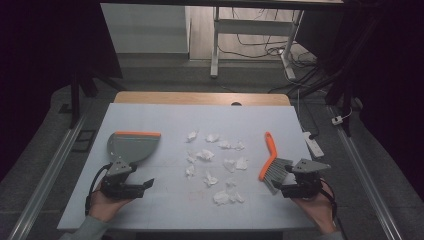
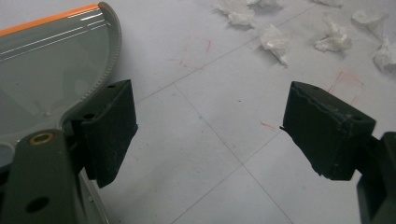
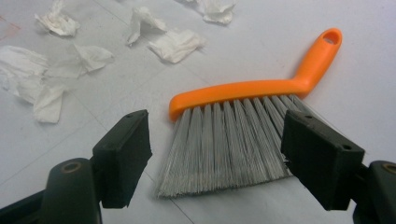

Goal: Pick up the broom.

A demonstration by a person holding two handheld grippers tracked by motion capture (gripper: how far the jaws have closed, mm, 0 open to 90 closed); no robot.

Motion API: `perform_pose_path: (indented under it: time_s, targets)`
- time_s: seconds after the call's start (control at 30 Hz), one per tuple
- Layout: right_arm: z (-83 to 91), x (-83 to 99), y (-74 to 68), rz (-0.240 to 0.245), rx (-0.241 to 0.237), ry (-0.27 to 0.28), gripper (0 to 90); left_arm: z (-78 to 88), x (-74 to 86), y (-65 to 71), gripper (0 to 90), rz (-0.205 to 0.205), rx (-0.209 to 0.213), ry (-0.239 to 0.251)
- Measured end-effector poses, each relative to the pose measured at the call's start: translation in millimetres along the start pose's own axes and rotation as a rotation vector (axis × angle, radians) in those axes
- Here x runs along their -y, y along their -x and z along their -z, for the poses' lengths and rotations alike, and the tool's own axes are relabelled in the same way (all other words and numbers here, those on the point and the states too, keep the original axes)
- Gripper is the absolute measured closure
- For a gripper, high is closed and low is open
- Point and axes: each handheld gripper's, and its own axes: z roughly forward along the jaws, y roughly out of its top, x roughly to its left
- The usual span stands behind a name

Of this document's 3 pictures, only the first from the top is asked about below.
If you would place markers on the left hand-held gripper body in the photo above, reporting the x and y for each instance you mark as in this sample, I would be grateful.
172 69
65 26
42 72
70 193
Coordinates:
116 188

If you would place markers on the wooden table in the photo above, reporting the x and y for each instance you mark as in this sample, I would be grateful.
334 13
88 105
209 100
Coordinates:
200 98

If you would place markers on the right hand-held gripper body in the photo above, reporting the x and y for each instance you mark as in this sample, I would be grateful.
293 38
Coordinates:
305 186

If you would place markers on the person's left hand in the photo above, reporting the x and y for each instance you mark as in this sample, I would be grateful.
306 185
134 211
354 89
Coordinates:
103 208

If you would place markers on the white panel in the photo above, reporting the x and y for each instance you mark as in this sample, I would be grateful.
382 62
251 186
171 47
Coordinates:
146 30

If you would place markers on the black tripod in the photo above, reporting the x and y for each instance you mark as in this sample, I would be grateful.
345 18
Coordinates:
346 100

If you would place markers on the white power strip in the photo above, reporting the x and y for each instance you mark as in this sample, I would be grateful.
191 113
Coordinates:
313 144

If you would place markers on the person's right hand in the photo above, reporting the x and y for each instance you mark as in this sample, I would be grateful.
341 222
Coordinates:
318 210

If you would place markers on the white table mat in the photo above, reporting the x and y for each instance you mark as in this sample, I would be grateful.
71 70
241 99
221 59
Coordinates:
166 116

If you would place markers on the white desk frame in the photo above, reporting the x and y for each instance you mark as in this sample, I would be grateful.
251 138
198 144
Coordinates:
253 26

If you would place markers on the black stand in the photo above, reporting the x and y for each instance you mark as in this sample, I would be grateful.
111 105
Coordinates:
75 100

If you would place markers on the white adapter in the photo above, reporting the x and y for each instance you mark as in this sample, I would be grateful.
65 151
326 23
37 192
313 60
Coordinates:
337 120

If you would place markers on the metal floor rail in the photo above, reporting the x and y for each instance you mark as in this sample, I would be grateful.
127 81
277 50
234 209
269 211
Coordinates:
46 180
366 180

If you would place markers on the pile of white paper scraps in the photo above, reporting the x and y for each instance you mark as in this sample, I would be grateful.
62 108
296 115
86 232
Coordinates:
205 154

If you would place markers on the dark curtain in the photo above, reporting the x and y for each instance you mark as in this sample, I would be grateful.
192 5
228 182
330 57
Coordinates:
393 66
33 66

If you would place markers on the grey dustpan with orange edge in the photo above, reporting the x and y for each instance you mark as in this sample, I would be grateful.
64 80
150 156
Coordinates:
133 146

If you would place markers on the black floor frame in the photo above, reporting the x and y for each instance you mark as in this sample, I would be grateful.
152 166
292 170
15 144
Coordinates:
77 149

